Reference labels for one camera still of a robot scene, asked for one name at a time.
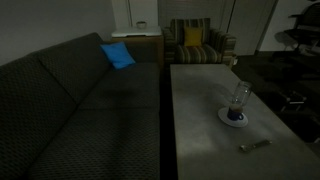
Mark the yellow cushion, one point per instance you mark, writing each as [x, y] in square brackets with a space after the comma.
[193, 36]

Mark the small bowl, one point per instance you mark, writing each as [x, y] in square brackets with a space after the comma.
[141, 24]

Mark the metal spoon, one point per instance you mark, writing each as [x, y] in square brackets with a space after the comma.
[255, 145]

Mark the blue mug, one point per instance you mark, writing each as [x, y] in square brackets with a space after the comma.
[234, 114]

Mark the dark patterned fabric sofa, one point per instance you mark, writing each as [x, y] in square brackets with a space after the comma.
[66, 116]

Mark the black office chair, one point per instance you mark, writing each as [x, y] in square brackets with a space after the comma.
[305, 23]

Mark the blue throw pillow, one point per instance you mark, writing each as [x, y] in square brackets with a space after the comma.
[117, 55]

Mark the striped armchair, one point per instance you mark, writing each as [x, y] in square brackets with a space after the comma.
[200, 51]

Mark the wooden side table white top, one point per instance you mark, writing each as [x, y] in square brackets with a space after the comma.
[140, 40]

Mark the clear glass jar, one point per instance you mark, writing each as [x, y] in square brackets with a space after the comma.
[241, 93]

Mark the white round plate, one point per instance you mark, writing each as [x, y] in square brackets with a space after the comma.
[233, 123]

